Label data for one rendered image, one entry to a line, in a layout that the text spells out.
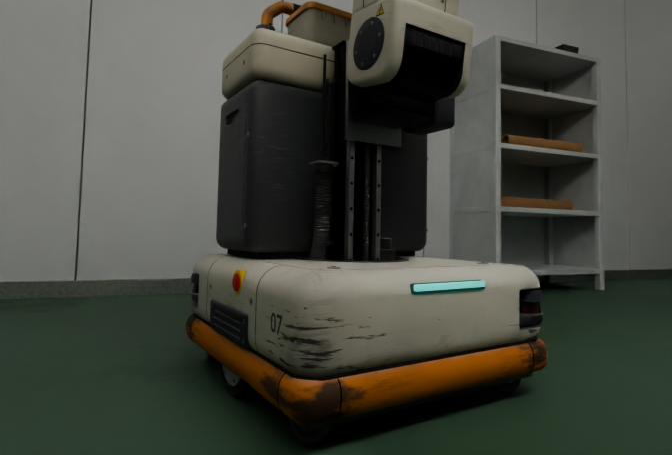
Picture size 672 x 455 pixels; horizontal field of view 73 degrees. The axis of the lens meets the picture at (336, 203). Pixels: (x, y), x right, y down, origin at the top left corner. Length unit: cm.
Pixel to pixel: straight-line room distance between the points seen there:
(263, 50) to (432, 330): 70
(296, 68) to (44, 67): 179
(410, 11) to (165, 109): 188
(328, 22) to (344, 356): 84
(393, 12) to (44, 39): 210
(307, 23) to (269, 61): 20
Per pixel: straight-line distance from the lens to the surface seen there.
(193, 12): 282
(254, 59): 108
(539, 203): 326
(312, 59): 114
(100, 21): 277
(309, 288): 72
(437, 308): 86
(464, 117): 314
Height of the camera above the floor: 35
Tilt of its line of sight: 4 degrees up
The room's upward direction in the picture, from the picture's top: 1 degrees clockwise
